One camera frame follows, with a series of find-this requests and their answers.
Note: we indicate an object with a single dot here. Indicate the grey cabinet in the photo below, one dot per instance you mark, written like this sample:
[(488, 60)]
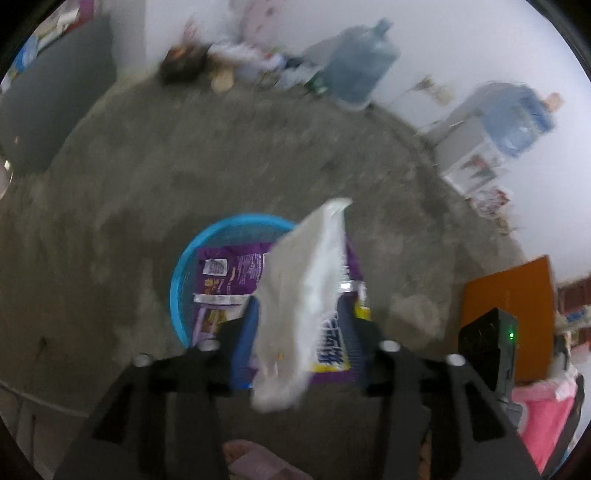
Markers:
[(55, 87)]

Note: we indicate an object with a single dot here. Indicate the pile of papers and bags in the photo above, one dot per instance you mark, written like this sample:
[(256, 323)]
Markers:
[(258, 57)]

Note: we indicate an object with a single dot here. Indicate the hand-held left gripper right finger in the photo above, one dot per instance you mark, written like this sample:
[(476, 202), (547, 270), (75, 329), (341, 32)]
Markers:
[(360, 360)]

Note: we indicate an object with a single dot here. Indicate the blue water jug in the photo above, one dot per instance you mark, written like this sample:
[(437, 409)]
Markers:
[(360, 64), (517, 117)]

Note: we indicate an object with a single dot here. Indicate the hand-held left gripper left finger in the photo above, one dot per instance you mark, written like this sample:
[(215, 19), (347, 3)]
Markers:
[(242, 344)]

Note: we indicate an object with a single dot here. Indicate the purple snack packet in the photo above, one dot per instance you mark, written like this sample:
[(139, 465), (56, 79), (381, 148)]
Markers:
[(231, 272)]

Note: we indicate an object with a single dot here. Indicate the yellow wrapper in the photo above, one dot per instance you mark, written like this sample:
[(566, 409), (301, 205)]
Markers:
[(362, 304)]

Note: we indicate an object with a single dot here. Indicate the colourful printed box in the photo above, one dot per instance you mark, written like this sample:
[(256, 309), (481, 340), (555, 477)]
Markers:
[(493, 199)]

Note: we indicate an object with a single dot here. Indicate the orange box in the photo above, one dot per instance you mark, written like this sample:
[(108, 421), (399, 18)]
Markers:
[(512, 314)]

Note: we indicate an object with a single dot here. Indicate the green bottle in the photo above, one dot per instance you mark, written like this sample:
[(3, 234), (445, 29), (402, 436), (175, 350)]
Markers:
[(317, 85)]

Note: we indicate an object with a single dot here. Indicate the pink cloth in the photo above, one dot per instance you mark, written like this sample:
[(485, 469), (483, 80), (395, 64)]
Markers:
[(545, 415)]

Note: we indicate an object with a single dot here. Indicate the cardboard piece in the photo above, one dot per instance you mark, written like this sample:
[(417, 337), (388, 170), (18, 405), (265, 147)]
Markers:
[(222, 81)]

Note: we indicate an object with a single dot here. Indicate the blue plastic waste bin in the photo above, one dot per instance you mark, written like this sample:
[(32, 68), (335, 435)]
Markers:
[(182, 281)]

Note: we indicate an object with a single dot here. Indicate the dark bag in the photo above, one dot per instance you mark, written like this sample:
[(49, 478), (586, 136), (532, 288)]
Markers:
[(184, 62)]

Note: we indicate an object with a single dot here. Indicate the white plastic bag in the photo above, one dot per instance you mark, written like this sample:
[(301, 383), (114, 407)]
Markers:
[(295, 304)]

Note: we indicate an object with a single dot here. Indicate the pink board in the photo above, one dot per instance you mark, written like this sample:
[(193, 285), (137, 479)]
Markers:
[(258, 18)]

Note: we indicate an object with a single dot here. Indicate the pink slipper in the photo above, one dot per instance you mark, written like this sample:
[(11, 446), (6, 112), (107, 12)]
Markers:
[(263, 464)]

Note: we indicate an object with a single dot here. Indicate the white water dispenser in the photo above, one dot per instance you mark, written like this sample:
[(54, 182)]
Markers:
[(466, 152)]

